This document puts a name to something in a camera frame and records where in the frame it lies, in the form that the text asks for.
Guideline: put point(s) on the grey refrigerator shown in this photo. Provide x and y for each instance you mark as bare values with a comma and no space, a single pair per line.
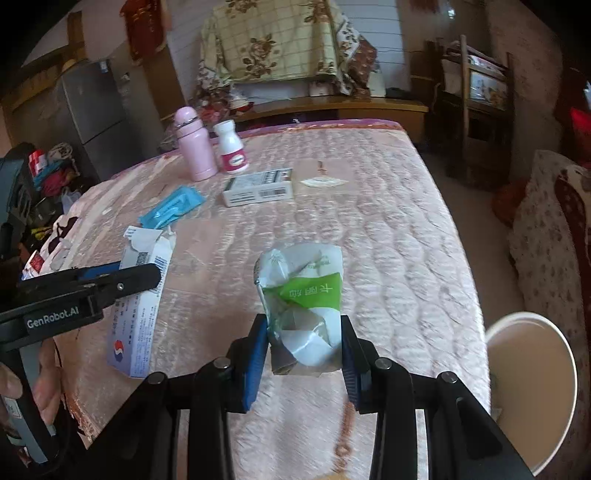
97,115

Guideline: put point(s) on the white pill bottle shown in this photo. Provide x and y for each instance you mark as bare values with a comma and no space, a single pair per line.
231,147

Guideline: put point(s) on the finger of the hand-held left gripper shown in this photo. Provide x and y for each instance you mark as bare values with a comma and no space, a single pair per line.
134,281
99,273

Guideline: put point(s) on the pink bottle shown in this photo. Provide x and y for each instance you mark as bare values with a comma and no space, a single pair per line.
198,152

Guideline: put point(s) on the pink quilted table cover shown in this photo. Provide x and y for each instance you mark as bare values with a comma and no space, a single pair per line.
392,254

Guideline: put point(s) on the white medicine box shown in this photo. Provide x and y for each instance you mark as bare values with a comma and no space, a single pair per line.
258,191

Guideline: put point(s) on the wooden bed frame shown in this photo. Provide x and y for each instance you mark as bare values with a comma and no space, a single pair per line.
369,108

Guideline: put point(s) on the red hanging cloth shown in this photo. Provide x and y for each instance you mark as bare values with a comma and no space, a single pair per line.
138,27

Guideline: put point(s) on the red cushion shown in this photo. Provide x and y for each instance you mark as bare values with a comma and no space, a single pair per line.
581,127

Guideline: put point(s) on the white printed plastic bag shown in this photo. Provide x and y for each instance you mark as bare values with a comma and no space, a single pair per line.
44,256

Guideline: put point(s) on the dark wooden shelf rack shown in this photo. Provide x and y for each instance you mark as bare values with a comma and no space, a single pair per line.
463,92

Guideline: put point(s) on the pile of colourful clothes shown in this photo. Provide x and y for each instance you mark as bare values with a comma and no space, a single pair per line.
55,177

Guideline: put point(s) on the person's left hand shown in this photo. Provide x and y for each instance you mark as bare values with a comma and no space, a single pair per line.
48,383

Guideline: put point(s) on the red bag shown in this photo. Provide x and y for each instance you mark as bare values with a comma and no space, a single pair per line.
505,203

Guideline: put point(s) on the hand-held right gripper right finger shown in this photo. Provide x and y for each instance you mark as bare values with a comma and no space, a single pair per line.
353,369

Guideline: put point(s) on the blue plastic packet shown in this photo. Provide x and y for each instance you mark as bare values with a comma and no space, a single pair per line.
171,207

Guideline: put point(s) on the white carton with blue print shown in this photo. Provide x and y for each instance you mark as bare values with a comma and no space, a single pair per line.
138,332

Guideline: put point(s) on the yellow floral blanket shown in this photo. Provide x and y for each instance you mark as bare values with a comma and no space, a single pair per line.
277,37

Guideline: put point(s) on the white waste bin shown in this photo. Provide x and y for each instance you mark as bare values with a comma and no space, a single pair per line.
531,369

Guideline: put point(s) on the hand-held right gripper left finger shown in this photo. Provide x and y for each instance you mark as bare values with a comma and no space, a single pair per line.
254,364

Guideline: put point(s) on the white green packet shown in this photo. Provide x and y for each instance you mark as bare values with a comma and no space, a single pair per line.
300,295

